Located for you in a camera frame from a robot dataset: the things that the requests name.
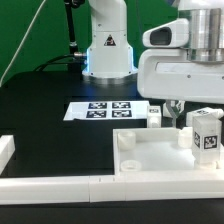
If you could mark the white left fence piece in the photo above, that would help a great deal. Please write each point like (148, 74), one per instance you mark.
(7, 148)

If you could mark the white front fence bar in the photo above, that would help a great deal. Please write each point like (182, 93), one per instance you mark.
(128, 187)

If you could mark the white marker sheet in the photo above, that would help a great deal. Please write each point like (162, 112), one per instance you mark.
(106, 110)

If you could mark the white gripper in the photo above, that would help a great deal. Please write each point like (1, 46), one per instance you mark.
(167, 74)

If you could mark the white square tabletop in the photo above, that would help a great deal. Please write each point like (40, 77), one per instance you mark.
(144, 150)

